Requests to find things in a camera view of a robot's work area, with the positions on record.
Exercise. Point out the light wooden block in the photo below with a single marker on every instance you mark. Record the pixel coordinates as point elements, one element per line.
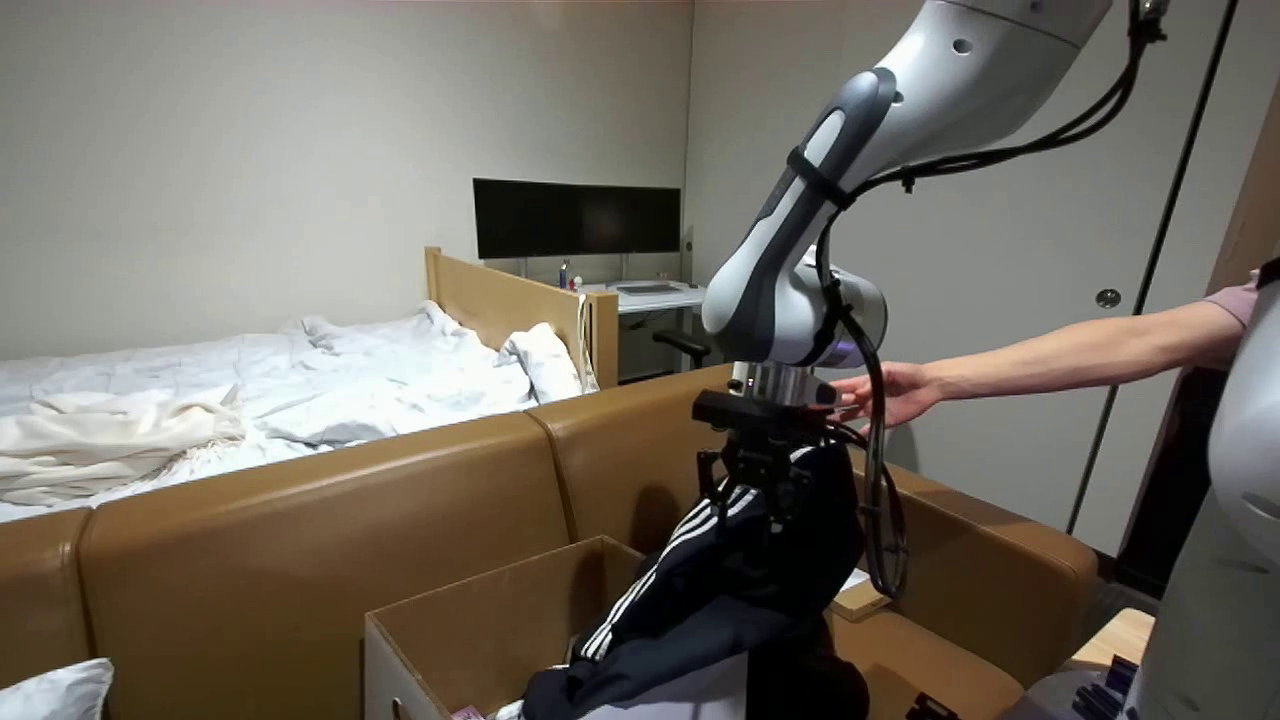
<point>1113,636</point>

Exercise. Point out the white desk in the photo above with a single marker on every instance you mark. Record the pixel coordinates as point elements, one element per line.
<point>663,296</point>

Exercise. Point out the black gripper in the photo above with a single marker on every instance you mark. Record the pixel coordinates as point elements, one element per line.
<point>766,434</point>

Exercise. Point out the light wooden bed frame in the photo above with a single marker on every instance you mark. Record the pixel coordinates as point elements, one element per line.
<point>492,296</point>

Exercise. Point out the pink shirt sleeve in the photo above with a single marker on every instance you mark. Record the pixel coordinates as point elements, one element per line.
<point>1241,307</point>

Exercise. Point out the white rumpled bedding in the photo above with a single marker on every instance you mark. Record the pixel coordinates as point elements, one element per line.
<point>266,386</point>

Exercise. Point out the brown leather sofa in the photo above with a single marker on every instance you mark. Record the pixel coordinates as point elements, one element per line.
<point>295,561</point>

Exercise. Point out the black trousers with white stripes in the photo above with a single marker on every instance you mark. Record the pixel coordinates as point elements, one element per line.
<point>721,575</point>

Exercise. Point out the white pillow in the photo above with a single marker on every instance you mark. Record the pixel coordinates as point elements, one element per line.
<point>55,692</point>

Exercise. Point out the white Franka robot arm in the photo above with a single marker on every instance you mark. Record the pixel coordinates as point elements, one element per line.
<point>855,145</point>

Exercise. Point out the paper on wooden board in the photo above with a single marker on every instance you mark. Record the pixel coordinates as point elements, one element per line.
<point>861,592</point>

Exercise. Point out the black wall monitor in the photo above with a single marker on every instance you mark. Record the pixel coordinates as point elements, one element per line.
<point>575,218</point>

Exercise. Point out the person's bare forearm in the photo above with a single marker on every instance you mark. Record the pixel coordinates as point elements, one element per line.
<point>1080,349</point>

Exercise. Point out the person's hand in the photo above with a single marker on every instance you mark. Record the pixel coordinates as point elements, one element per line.
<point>896,392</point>

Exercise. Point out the brown cardboard box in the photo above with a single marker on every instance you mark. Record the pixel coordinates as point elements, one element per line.
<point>467,632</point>

